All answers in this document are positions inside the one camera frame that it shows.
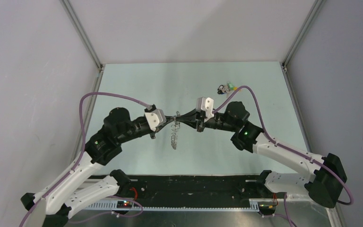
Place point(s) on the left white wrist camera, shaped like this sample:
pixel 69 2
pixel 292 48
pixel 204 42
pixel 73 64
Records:
pixel 155 118

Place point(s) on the aluminium frame post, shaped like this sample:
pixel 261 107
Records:
pixel 69 9
pixel 303 31

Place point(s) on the left small circuit board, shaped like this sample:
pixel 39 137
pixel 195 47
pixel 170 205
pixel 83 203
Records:
pixel 124 204

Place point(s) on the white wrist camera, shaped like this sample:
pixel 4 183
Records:
pixel 155 118
pixel 205 104

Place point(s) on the right small circuit board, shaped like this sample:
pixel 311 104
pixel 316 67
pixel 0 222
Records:
pixel 265 207

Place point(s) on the bunch of coloured keys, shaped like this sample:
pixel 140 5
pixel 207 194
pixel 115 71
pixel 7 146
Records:
pixel 226 89

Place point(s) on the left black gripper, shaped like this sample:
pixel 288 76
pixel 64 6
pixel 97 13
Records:
pixel 168 119

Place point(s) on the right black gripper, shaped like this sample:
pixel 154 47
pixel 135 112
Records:
pixel 192 118

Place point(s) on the small circuit board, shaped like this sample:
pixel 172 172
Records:
pixel 265 207
pixel 124 204

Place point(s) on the left aluminium frame post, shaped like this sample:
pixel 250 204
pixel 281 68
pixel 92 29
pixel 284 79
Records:
pixel 69 9

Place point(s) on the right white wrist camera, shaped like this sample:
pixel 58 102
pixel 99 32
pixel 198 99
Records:
pixel 205 104

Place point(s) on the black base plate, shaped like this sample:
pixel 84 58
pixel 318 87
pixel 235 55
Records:
pixel 194 191

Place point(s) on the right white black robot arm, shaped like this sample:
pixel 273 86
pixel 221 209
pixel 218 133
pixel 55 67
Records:
pixel 322 178

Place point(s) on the large silver keyring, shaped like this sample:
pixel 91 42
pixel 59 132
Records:
pixel 175 128

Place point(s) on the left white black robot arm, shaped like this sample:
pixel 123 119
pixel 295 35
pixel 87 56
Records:
pixel 60 201

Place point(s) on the right aluminium frame post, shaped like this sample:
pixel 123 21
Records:
pixel 303 31

